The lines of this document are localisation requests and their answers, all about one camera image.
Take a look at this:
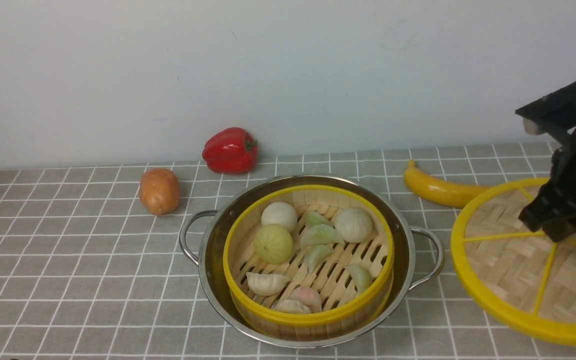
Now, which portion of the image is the yellow woven steamer lid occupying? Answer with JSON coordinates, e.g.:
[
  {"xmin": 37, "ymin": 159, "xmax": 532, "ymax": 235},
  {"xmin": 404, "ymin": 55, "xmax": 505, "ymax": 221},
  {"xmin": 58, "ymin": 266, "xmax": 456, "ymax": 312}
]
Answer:
[{"xmin": 450, "ymin": 177, "xmax": 576, "ymax": 346}]

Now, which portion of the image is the yellow bamboo steamer basket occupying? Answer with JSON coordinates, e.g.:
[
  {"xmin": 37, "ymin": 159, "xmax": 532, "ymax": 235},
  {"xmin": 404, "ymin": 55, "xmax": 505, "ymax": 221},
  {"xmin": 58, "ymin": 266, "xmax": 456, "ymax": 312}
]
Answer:
[{"xmin": 222, "ymin": 182, "xmax": 401, "ymax": 341}]

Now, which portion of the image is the stainless steel pot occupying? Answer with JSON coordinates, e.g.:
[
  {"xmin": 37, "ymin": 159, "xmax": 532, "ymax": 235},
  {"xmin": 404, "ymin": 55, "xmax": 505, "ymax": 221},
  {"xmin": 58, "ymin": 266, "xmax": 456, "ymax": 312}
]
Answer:
[{"xmin": 178, "ymin": 174, "xmax": 445, "ymax": 349}]

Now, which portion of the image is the yellow banana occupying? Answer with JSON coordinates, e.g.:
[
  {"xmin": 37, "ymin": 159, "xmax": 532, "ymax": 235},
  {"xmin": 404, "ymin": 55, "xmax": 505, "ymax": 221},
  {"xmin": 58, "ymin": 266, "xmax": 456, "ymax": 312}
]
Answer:
[{"xmin": 403, "ymin": 159, "xmax": 490, "ymax": 208}]

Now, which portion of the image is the white steamed bun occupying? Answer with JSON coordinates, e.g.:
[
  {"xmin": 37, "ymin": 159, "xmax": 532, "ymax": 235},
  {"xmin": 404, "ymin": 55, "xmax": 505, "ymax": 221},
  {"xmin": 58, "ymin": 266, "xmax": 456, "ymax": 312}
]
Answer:
[
  {"xmin": 333, "ymin": 207, "xmax": 373, "ymax": 244},
  {"xmin": 261, "ymin": 202, "xmax": 298, "ymax": 233}
]

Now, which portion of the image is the green dumpling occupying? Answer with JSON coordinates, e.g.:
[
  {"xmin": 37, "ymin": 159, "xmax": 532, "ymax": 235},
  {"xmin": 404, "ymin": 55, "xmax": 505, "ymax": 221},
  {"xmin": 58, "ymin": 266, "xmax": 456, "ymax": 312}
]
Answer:
[
  {"xmin": 302, "ymin": 244, "xmax": 334, "ymax": 272},
  {"xmin": 299, "ymin": 224, "xmax": 345, "ymax": 249},
  {"xmin": 345, "ymin": 263, "xmax": 373, "ymax": 295},
  {"xmin": 302, "ymin": 210, "xmax": 334, "ymax": 228}
]

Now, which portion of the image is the pink dumpling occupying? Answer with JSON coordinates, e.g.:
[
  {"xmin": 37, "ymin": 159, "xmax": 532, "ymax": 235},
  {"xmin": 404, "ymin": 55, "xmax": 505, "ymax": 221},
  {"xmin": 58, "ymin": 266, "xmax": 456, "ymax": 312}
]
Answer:
[{"xmin": 289, "ymin": 285, "xmax": 322, "ymax": 313}]

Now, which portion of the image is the white dumpling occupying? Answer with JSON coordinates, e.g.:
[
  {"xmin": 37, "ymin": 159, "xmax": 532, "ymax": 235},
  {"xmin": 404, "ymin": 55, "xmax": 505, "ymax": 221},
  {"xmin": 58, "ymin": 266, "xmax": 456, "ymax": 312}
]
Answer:
[
  {"xmin": 246, "ymin": 272, "xmax": 291, "ymax": 297},
  {"xmin": 272, "ymin": 298, "xmax": 312, "ymax": 315}
]

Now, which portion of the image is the green steamed bun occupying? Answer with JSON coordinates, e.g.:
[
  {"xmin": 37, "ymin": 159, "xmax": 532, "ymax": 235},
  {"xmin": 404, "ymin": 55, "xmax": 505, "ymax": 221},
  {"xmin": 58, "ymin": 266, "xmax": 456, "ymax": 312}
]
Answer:
[{"xmin": 253, "ymin": 224, "xmax": 294, "ymax": 265}]

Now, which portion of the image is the red bell pepper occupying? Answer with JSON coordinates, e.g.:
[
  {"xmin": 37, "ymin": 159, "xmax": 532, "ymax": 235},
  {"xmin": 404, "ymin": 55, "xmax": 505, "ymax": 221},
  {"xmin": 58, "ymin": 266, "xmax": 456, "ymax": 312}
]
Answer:
[{"xmin": 202, "ymin": 127, "xmax": 258, "ymax": 174}]

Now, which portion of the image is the brown potato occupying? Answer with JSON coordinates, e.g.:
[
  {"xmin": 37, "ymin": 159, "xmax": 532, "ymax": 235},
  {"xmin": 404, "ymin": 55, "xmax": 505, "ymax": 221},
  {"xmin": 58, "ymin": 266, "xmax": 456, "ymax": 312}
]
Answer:
[{"xmin": 139, "ymin": 167, "xmax": 181, "ymax": 217}]

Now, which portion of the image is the grey checked tablecloth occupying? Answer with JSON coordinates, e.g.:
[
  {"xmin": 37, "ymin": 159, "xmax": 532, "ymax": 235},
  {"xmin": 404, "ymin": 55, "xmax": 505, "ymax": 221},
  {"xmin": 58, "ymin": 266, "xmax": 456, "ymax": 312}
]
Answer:
[{"xmin": 0, "ymin": 141, "xmax": 576, "ymax": 360}]

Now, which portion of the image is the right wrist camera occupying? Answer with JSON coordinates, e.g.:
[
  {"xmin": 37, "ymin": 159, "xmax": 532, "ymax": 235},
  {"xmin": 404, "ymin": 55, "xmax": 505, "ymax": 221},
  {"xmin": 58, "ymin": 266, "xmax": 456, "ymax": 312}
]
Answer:
[{"xmin": 515, "ymin": 81, "xmax": 576, "ymax": 145}]

